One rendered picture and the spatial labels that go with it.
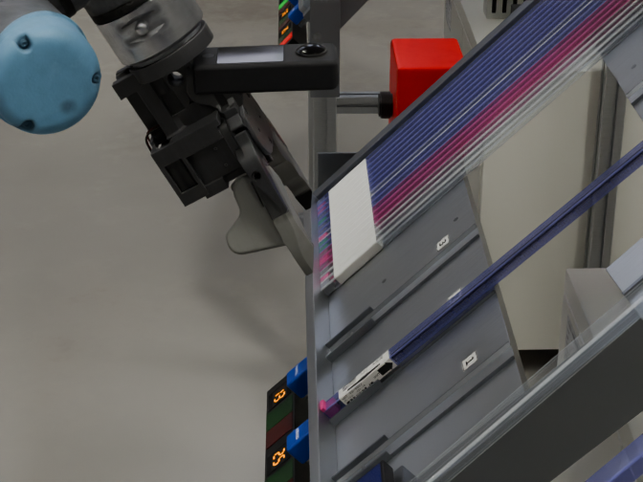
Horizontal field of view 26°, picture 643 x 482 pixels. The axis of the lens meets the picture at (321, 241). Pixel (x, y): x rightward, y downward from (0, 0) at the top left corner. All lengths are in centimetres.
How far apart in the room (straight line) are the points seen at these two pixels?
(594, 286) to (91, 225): 184
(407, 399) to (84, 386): 158
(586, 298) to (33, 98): 93
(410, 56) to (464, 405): 97
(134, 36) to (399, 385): 38
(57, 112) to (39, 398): 179
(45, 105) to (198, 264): 223
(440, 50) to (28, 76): 119
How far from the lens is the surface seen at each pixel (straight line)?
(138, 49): 107
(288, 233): 109
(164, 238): 326
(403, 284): 133
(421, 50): 203
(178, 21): 107
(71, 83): 92
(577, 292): 171
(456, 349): 117
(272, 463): 132
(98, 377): 273
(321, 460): 118
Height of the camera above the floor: 141
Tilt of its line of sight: 26 degrees down
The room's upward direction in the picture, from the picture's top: straight up
